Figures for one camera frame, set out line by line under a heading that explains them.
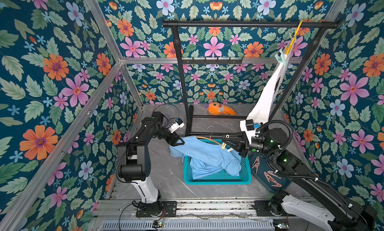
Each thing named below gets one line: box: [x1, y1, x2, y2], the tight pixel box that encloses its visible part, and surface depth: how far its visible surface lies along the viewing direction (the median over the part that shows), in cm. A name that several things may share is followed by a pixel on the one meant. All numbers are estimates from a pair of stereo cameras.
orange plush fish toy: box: [205, 102, 238, 116], surface depth 110 cm
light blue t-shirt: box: [169, 136, 242, 180], surface depth 85 cm
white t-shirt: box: [246, 54, 289, 121], surface depth 61 cm
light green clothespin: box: [274, 48, 286, 66], surface depth 56 cm
